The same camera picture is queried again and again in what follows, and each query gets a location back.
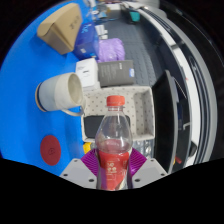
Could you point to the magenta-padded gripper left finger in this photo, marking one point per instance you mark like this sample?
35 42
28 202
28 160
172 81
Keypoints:
78 171

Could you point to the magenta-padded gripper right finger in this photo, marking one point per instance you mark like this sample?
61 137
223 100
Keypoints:
148 171

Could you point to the clear bottle with red drink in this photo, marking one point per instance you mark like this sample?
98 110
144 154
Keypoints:
113 160

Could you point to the grey small-parts drawer cabinet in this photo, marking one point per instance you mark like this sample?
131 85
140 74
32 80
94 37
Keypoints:
145 148

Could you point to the flat round red coaster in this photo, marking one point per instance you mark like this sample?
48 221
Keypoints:
50 150

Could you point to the black rectangular speaker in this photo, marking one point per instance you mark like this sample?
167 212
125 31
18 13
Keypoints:
91 126

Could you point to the black shelf unit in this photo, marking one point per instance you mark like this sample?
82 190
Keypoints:
163 123

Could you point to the white pegboard bin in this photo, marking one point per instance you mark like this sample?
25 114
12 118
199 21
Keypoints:
140 110

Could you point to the grey ceramic mug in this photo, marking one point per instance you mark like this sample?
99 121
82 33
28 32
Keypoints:
55 93

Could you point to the white box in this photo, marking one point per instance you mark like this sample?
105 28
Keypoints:
86 73

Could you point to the dark grey box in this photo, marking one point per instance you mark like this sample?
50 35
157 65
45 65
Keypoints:
115 73

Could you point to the purple plastic bag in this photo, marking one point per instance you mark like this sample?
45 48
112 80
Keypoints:
112 50

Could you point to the blue box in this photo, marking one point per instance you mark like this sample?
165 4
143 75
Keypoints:
86 41

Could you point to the brown cardboard box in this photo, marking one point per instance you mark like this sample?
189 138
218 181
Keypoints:
61 28

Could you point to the teal object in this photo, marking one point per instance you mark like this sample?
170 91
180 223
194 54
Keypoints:
134 16

